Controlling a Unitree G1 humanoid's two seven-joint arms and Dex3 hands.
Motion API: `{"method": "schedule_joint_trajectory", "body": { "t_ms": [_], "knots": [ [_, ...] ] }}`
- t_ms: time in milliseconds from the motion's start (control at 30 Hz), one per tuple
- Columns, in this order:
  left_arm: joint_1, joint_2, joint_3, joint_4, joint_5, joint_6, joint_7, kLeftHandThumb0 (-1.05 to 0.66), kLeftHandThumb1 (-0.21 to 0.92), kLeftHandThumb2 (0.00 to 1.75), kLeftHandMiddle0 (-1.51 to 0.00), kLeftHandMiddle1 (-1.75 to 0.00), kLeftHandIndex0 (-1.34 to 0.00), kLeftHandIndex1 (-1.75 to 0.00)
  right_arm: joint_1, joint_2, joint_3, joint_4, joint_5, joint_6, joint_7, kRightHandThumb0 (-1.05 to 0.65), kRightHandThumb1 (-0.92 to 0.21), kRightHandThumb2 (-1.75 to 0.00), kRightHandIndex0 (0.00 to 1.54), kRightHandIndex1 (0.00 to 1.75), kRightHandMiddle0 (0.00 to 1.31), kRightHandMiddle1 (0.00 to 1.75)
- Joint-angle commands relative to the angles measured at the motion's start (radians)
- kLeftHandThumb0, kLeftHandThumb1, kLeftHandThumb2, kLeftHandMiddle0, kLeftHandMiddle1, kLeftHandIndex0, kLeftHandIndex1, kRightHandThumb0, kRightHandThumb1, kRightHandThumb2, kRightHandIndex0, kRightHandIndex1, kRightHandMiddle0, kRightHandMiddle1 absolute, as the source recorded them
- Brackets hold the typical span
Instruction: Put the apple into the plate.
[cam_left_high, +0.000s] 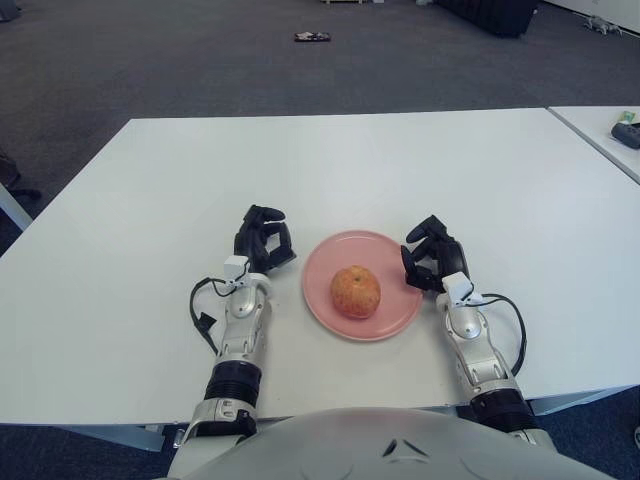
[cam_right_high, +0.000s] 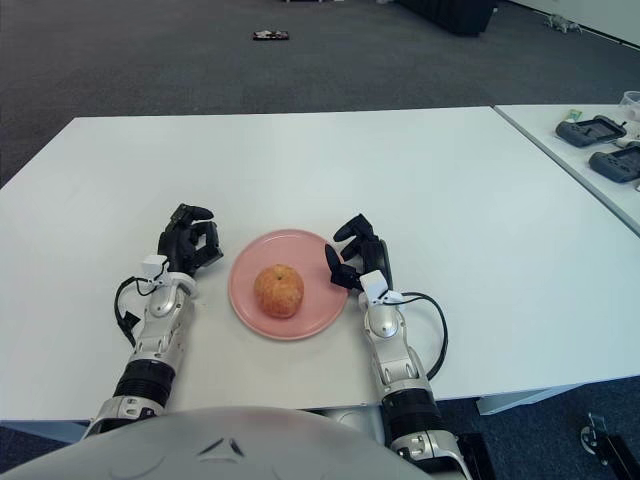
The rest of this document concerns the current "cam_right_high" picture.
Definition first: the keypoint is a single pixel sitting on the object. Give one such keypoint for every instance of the small dark flat floor object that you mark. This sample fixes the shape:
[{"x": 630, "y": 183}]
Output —
[{"x": 271, "y": 35}]

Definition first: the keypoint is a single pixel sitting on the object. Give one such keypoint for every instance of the clear plastic cup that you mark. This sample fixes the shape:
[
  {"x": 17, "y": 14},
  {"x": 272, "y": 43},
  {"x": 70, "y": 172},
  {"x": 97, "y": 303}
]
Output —
[{"x": 632, "y": 105}]

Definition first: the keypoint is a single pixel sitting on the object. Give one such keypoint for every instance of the red-yellow apple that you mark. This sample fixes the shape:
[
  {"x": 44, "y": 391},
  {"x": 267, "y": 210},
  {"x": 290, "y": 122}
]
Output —
[{"x": 279, "y": 291}]

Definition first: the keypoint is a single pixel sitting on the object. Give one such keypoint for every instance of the grey handheld controller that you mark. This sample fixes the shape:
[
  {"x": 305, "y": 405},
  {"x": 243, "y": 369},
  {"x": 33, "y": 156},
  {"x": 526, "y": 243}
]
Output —
[
  {"x": 617, "y": 165},
  {"x": 590, "y": 132}
]

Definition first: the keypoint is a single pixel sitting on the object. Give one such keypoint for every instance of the small grey quadruped robot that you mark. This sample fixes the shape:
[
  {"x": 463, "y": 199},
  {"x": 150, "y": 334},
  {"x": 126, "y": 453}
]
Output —
[{"x": 562, "y": 22}]

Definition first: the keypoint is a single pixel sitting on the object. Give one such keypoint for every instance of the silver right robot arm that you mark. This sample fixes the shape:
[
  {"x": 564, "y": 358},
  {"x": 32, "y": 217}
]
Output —
[{"x": 395, "y": 345}]

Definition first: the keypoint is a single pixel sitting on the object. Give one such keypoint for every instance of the black cabinet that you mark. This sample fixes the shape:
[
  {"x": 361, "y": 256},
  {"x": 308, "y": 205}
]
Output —
[{"x": 450, "y": 15}]

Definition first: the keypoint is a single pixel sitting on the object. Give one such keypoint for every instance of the grey robot torso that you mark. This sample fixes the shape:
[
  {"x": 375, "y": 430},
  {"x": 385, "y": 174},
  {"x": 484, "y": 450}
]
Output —
[{"x": 200, "y": 450}]

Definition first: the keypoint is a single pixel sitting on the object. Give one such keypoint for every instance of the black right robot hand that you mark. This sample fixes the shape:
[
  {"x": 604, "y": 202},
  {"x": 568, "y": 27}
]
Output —
[{"x": 372, "y": 255}]

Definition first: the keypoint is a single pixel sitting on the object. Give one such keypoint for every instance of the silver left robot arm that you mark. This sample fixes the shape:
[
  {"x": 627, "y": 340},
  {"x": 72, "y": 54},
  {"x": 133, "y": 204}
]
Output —
[{"x": 155, "y": 335}]

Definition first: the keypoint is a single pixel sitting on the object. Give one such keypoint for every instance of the pink round plate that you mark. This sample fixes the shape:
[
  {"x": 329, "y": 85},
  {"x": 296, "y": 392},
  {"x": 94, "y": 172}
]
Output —
[{"x": 320, "y": 300}]

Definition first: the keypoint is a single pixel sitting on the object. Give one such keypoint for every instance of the white table frame beam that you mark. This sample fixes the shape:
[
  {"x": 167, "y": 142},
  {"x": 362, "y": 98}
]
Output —
[{"x": 520, "y": 402}]

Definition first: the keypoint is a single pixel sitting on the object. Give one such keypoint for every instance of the black caster wheel stand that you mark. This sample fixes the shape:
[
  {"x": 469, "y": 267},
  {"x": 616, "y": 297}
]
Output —
[{"x": 612, "y": 447}]

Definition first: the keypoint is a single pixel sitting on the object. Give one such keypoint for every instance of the green packet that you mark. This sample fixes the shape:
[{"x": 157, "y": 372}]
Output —
[{"x": 575, "y": 116}]

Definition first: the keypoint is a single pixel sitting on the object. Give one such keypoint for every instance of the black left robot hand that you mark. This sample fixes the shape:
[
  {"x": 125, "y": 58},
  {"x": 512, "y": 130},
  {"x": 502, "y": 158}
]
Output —
[{"x": 182, "y": 247}]

